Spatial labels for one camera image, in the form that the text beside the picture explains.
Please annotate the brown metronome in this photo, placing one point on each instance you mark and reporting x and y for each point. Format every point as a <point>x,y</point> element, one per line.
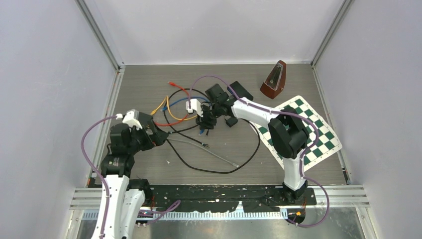
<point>275,81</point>

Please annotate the black power adapter with cord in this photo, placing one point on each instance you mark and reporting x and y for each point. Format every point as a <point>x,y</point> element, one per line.
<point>231,121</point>

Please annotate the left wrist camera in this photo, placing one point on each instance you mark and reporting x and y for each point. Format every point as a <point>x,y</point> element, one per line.
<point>130,118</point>

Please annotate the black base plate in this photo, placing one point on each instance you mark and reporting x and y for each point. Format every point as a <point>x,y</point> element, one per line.
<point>223,198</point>

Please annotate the black ethernet cable teal boot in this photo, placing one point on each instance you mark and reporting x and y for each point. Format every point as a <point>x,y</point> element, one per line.
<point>180,132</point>

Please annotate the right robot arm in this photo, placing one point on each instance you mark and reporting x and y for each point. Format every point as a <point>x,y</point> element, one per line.
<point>288,134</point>

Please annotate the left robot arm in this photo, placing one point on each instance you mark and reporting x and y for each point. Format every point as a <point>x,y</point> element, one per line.
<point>122,197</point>

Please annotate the small black blue switch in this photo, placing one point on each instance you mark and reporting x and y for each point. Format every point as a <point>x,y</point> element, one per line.
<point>240,90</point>

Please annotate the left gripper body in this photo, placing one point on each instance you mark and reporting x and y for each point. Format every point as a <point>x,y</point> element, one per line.
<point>147,142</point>

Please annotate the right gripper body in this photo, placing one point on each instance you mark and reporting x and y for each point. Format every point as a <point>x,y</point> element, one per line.
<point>214,108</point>

